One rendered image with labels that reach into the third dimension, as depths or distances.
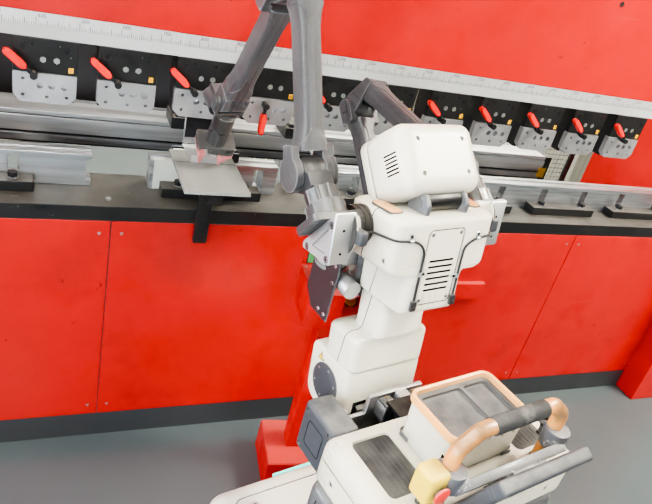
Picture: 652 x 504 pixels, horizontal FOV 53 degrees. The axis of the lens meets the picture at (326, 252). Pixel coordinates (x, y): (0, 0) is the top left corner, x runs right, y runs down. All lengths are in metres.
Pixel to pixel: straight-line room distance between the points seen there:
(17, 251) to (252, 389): 0.96
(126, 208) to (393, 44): 0.91
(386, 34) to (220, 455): 1.48
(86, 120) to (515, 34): 1.37
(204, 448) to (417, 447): 1.15
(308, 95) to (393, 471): 0.77
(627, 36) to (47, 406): 2.27
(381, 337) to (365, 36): 0.92
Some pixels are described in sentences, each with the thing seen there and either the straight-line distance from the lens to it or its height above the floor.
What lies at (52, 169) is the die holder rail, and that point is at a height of 0.92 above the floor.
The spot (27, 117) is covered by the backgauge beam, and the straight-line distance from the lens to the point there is 2.20.
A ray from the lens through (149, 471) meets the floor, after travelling 2.34.
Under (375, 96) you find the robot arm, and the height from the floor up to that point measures 1.30.
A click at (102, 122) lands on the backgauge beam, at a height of 0.97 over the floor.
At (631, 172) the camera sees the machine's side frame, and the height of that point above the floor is 0.91.
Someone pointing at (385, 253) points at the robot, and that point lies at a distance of 1.33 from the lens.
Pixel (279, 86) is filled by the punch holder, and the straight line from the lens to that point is 1.97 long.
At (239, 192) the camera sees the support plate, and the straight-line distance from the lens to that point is 1.80.
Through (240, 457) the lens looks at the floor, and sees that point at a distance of 2.41.
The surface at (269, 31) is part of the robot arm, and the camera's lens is 1.53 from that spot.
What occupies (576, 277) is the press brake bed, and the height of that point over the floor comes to 0.63.
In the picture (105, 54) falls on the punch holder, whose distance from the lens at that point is 1.85.
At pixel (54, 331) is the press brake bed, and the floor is 0.45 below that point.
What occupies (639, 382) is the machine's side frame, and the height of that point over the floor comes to 0.10.
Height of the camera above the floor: 1.77
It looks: 29 degrees down
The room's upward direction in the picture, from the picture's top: 15 degrees clockwise
